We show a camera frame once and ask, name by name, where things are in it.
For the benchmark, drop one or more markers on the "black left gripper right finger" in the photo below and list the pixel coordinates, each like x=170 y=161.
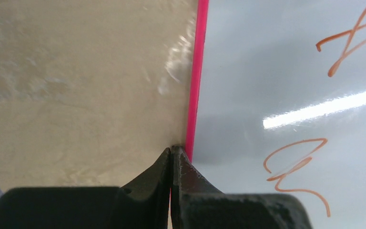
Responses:
x=197 y=204

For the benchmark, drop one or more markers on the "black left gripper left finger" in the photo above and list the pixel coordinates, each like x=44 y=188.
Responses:
x=143 y=203

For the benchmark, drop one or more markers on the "white board with pink rim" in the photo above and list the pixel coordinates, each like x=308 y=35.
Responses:
x=278 y=103

